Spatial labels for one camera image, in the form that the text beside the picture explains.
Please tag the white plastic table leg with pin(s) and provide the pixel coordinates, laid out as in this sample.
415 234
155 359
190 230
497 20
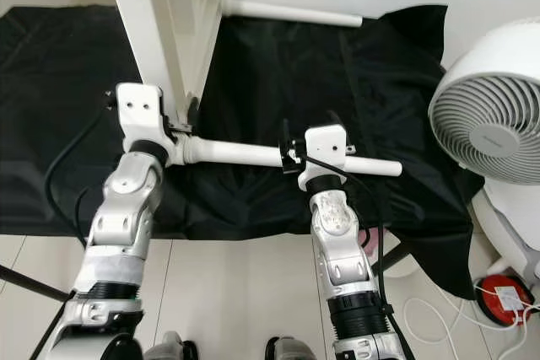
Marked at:
245 152
295 13

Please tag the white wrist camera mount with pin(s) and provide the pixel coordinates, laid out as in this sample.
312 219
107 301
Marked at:
139 103
329 141

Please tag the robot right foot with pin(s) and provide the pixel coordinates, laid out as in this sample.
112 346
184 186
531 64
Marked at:
288 350

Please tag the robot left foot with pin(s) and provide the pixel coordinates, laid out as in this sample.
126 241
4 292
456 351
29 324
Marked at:
169 348

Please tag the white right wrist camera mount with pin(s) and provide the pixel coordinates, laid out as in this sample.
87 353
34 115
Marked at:
329 141

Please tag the pink plastic stool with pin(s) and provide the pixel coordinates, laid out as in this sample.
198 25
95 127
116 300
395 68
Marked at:
372 239

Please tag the red round device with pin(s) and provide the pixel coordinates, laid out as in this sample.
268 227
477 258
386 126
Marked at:
494 305

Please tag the white plastic table top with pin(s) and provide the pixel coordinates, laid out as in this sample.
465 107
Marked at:
169 23

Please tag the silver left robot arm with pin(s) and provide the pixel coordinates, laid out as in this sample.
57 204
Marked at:
131 208

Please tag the white round fan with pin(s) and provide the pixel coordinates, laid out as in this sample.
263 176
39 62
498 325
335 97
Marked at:
472 124

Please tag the black cloth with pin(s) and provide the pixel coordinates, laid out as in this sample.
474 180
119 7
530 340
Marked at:
67 124

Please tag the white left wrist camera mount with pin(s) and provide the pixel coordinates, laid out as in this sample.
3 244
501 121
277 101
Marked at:
139 103

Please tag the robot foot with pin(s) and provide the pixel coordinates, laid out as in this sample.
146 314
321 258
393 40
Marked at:
169 348
288 350

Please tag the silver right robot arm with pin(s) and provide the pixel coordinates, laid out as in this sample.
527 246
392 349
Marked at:
337 221

